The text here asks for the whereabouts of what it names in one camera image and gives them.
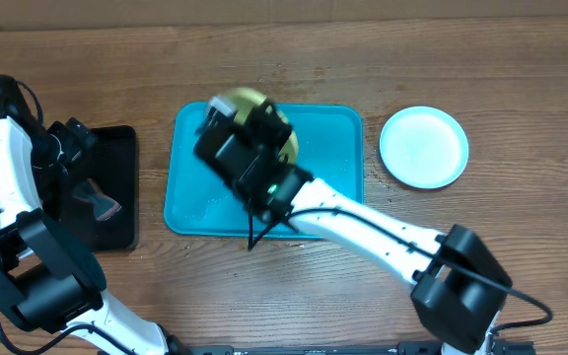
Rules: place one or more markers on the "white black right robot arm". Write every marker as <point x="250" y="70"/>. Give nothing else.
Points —
<point x="456" y="285"/>

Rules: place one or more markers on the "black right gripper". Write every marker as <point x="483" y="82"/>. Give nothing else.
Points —
<point x="263" y="124"/>

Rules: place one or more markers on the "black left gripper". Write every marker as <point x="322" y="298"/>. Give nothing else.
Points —
<point x="77" y="136"/>

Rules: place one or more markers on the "black plastic tray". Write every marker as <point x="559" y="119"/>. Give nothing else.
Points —
<point x="114" y="166"/>

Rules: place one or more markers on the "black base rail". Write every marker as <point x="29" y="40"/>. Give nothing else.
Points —
<point x="501" y="347"/>

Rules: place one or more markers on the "pink and black sponge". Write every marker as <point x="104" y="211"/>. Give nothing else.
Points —
<point x="104" y="206"/>

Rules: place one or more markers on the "light blue plate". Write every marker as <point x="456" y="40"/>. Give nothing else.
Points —
<point x="424" y="147"/>

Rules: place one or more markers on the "teal plastic tray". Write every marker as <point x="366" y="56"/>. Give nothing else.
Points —
<point x="197" y="201"/>

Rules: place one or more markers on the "yellow plate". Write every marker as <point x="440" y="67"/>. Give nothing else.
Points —
<point x="244" y="100"/>

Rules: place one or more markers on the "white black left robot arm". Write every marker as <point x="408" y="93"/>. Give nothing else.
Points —
<point x="49" y="279"/>

